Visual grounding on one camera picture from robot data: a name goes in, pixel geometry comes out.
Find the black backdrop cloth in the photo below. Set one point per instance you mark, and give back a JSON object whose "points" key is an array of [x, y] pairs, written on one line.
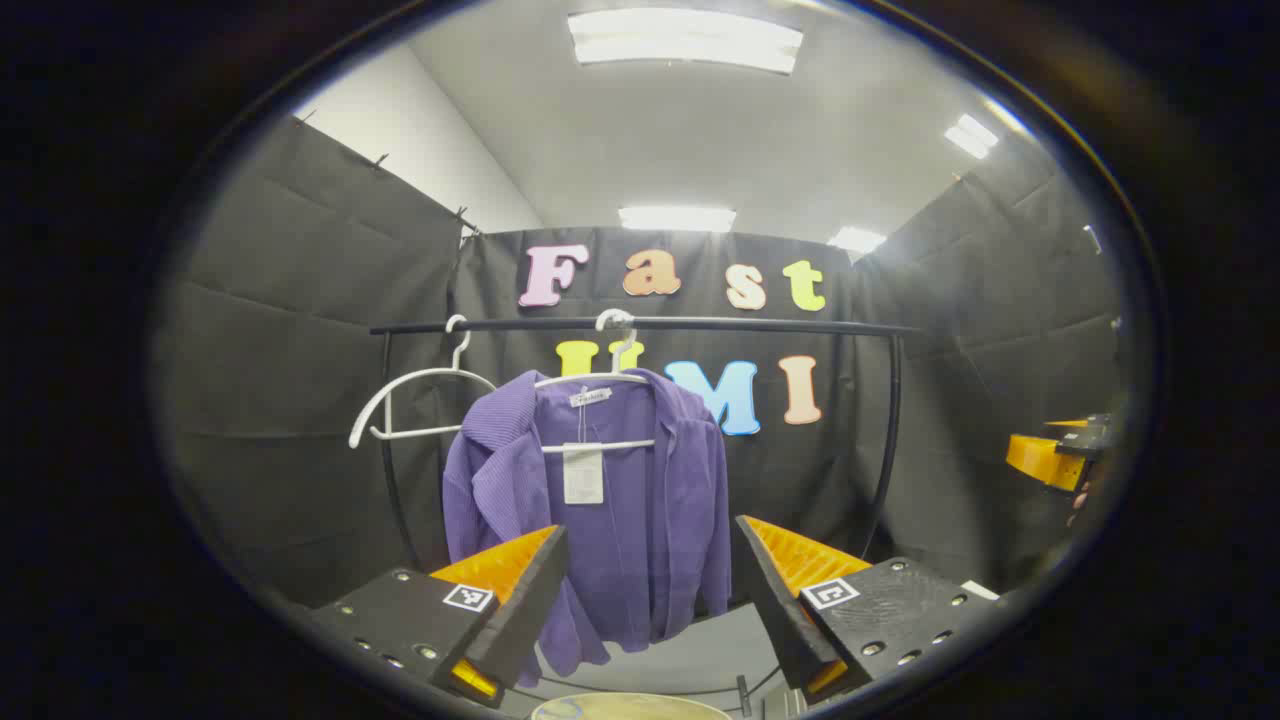
{"points": [[300, 350]]}

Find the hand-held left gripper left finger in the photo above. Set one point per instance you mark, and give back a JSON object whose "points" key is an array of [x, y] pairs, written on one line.
{"points": [[520, 600]]}

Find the black clothes rack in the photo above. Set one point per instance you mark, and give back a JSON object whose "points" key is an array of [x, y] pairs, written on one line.
{"points": [[750, 324]]}

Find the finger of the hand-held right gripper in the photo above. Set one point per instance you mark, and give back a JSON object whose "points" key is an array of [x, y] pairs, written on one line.
{"points": [[1040, 458]]}

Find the beige round laundry hamper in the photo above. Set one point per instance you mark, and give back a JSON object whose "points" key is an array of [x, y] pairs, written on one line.
{"points": [[630, 708]]}

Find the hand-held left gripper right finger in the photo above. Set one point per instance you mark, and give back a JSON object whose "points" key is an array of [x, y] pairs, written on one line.
{"points": [[785, 620]]}

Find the white plastic hanger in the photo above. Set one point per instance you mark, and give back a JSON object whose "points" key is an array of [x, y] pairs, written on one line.
{"points": [[415, 433]]}

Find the ceiling light panel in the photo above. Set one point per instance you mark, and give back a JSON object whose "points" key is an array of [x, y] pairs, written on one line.
{"points": [[677, 218], [685, 40], [970, 135], [857, 240]]}

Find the white hanger with taped hook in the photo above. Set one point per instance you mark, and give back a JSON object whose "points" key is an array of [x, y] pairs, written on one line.
{"points": [[610, 446]]}

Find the purple knit cardigan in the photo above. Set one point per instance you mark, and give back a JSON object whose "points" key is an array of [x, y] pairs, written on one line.
{"points": [[650, 510]]}

